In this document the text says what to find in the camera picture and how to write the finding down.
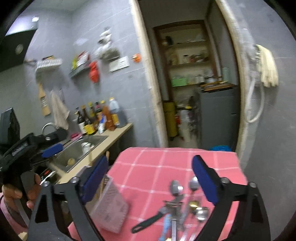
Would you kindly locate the red plastic bag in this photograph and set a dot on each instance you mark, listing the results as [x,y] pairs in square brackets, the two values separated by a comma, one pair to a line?
[94,73]

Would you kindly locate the beige hanging towel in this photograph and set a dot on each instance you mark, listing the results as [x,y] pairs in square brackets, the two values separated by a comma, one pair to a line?
[59,111]

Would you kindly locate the beige kitchen counter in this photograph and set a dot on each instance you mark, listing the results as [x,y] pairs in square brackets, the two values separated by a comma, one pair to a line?
[115,134]

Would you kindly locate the wooden shelf unit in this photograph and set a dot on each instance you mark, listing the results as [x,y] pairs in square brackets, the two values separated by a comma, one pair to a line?
[187,64]

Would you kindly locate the silver spoon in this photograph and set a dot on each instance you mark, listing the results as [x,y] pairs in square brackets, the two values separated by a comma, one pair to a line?
[202,213]
[177,187]
[194,183]

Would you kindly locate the grey wall shelf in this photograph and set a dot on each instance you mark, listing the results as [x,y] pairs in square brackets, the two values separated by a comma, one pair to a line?
[78,71]

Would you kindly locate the steel sink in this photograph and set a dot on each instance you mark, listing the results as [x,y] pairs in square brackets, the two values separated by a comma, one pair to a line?
[76,150]

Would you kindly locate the white cup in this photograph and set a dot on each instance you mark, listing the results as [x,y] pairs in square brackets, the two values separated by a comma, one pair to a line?
[86,147]

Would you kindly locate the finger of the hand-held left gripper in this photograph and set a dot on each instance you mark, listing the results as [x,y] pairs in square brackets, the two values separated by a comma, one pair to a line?
[52,149]
[57,135]

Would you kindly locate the pink checked tablecloth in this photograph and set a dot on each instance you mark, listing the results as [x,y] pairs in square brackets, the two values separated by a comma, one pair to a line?
[148,169]

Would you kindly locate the wooden spatula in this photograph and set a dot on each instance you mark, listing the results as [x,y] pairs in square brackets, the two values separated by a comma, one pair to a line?
[44,102]

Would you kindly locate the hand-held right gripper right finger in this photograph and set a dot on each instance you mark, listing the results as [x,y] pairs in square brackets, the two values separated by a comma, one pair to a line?
[205,180]

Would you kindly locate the person's left forearm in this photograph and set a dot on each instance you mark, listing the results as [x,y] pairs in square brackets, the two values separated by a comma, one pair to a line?
[9,215]

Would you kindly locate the blue plastic bag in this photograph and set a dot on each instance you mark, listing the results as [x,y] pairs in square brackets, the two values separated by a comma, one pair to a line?
[219,148]

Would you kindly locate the person's left hand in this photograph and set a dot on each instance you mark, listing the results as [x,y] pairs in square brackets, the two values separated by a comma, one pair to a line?
[11,192]

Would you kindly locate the yellow drum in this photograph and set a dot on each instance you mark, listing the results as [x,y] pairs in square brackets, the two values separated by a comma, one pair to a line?
[170,118]

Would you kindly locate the white wall socket plate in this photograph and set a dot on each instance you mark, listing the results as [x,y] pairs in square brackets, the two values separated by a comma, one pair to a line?
[119,64]

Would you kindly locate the hanging clear plastic bags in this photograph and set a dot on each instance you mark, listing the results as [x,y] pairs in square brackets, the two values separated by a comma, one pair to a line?
[106,48]

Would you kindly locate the pink soap dish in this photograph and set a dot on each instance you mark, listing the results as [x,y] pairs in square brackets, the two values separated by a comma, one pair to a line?
[75,135]

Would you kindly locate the white wall rack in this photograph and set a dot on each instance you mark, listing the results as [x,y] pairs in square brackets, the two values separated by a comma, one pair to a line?
[48,63]

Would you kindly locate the orange wall hook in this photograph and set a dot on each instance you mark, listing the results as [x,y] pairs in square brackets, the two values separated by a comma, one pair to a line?
[136,58]

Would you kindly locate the row of sauce bottles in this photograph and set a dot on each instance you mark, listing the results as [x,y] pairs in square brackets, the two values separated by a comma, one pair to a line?
[101,118]

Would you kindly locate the steel pot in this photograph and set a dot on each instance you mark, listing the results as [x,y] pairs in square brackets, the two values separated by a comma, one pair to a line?
[211,79]

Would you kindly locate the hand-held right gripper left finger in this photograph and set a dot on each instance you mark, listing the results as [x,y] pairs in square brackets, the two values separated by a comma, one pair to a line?
[96,178]

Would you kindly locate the black induction cooker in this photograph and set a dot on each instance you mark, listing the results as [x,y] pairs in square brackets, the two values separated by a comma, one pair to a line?
[47,175]

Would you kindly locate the steel faucet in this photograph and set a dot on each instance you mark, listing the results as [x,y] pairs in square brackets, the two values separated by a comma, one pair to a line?
[47,126]

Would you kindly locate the black range hood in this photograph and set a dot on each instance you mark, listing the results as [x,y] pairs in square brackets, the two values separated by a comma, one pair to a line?
[13,51]

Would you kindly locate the grey cabinet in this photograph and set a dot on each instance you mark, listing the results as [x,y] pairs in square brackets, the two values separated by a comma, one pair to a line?
[217,115]

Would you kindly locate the yellow packet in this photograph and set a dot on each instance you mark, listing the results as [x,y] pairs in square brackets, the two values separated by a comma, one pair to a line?
[74,62]

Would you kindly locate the cream rubber gloves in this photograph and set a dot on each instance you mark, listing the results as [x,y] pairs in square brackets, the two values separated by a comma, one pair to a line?
[268,67]

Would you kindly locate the cream door frame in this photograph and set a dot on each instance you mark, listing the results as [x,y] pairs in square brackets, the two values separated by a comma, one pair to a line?
[152,92]

